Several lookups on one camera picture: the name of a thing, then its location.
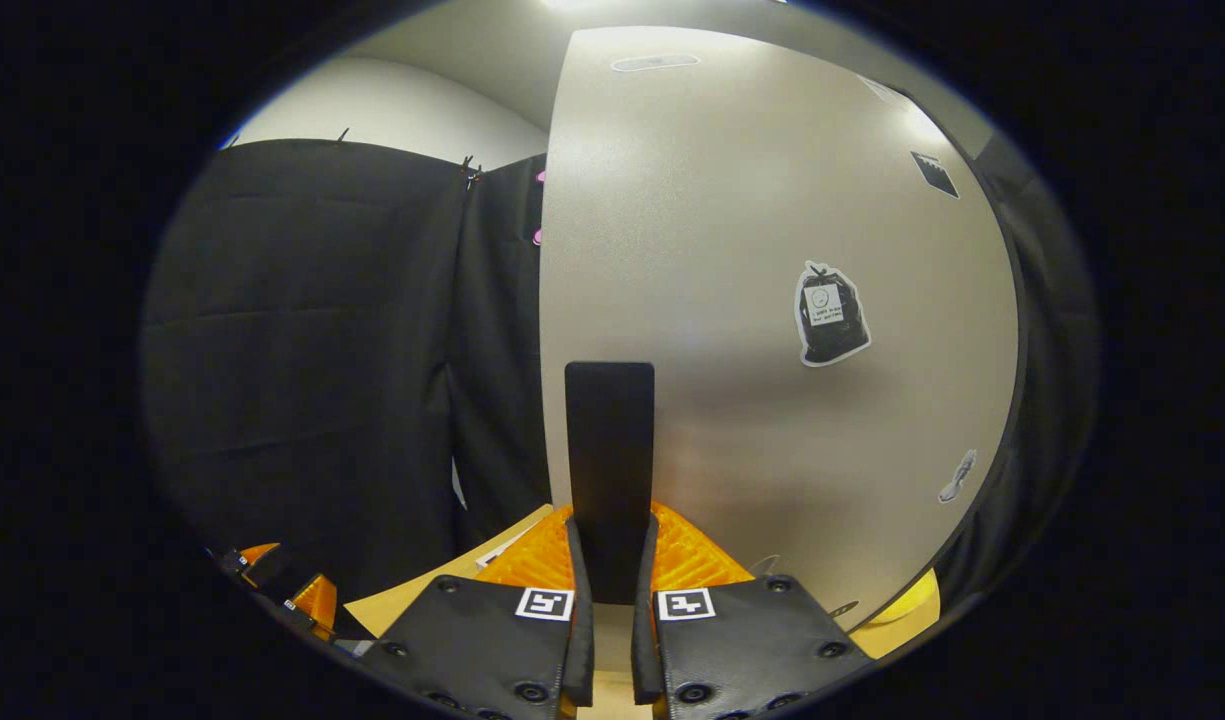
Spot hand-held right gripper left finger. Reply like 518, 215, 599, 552
357, 505, 596, 720

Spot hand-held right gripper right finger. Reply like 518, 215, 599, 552
631, 501, 879, 720

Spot black door handle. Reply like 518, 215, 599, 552
564, 361, 657, 607

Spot beige cabinet door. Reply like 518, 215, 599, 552
538, 25, 1023, 633

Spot black backdrop cloth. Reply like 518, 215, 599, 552
140, 138, 1098, 606

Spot yellow round object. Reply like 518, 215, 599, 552
852, 567, 942, 660

